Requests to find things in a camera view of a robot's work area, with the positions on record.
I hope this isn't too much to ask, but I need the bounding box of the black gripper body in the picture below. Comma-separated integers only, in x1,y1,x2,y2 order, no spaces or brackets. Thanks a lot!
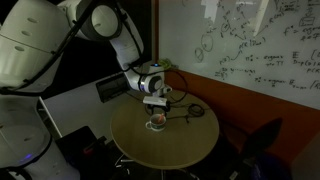
144,102,172,113

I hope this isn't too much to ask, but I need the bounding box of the white ceramic cup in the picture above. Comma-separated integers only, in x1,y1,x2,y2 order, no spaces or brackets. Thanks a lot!
145,113,167,132

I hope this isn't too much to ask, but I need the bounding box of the round wooden table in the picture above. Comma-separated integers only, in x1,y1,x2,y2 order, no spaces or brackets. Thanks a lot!
110,88,220,170

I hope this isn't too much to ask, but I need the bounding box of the green crumpled object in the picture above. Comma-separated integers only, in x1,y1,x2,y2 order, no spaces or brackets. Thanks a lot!
157,58,180,71

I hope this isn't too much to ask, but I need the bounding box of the black tablet screen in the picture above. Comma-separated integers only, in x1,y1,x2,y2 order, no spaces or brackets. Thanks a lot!
95,72,130,104

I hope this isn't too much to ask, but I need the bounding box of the small red item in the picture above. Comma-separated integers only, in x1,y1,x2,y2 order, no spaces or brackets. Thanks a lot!
82,145,95,155

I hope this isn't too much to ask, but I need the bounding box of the black floor box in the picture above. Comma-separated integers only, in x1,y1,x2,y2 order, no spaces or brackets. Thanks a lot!
54,125,117,180

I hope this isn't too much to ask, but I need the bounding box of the black chair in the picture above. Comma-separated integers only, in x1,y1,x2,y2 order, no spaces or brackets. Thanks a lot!
239,117,284,168

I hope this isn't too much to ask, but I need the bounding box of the dark blue bag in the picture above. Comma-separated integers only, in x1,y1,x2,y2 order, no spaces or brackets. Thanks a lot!
249,152,292,180

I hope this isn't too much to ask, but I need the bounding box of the whiteboard with writing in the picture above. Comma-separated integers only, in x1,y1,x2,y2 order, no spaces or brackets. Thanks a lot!
158,0,320,111

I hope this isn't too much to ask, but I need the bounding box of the black cable on table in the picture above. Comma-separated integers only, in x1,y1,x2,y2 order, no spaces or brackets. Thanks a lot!
132,91,206,125

